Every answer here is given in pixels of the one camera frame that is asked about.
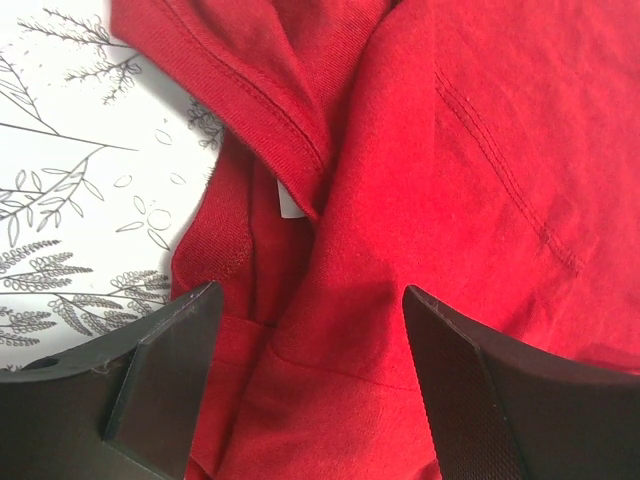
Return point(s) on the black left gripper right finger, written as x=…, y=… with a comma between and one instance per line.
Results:
x=498, y=408

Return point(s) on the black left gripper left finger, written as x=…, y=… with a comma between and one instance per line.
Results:
x=122, y=406

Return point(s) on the dark red t shirt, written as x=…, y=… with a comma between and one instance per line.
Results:
x=485, y=151

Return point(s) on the floral patterned table mat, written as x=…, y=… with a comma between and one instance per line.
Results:
x=104, y=161

